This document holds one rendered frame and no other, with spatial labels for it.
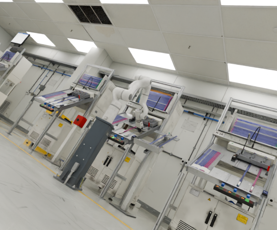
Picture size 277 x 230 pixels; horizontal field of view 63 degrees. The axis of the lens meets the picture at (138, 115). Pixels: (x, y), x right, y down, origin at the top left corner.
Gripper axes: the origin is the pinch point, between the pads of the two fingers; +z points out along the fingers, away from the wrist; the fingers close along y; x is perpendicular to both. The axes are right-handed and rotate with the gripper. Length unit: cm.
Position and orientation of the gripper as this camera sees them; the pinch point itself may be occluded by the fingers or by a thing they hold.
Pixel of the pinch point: (139, 130)
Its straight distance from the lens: 299.6
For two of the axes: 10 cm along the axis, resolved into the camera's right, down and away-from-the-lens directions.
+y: -7.5, -3.0, 5.8
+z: 0.4, 8.6, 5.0
